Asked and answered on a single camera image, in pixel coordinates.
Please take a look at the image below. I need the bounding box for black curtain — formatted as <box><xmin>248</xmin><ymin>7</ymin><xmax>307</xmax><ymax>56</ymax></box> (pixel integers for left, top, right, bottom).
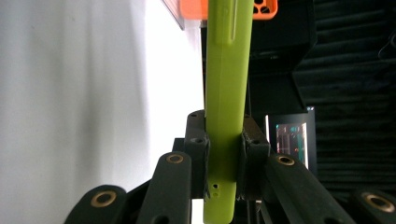
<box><xmin>292</xmin><ymin>0</ymin><xmax>396</xmax><ymax>195</ymax></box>

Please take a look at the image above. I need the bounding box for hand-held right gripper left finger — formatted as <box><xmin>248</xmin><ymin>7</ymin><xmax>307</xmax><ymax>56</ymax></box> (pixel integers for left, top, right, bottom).
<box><xmin>182</xmin><ymin>109</ymin><xmax>211</xmax><ymax>200</ymax></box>

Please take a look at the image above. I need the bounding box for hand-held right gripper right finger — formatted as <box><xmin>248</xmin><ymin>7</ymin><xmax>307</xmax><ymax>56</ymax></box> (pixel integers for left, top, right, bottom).
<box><xmin>235</xmin><ymin>114</ymin><xmax>271</xmax><ymax>201</ymax></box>

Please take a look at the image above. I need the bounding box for orange phone case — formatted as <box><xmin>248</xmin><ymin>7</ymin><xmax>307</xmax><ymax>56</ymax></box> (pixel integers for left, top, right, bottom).
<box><xmin>179</xmin><ymin>0</ymin><xmax>279</xmax><ymax>21</ymax></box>

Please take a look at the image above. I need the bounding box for lit monitor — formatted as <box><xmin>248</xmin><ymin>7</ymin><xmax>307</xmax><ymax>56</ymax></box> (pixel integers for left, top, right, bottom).
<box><xmin>264</xmin><ymin>106</ymin><xmax>318</xmax><ymax>171</ymax></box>

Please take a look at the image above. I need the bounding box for green clown phone case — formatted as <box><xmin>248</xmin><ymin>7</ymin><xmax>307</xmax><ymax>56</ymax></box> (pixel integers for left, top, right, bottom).
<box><xmin>203</xmin><ymin>0</ymin><xmax>255</xmax><ymax>224</ymax></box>

